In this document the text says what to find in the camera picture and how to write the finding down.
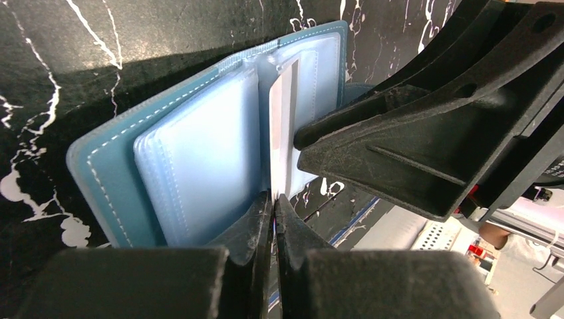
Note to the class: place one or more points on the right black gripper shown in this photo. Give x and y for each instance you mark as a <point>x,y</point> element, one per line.
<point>488,144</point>

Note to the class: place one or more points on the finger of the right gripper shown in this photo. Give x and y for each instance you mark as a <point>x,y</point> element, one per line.
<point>448,54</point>

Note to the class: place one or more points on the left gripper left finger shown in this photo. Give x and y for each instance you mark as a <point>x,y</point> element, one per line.
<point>226,278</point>

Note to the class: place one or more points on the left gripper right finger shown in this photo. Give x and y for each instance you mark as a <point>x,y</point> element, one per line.
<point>316,280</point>

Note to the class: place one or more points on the blue card holder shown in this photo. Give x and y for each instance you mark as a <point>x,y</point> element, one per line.
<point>181,167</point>

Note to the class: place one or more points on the white card with grey stripe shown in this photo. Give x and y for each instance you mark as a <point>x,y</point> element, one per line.
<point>282,106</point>

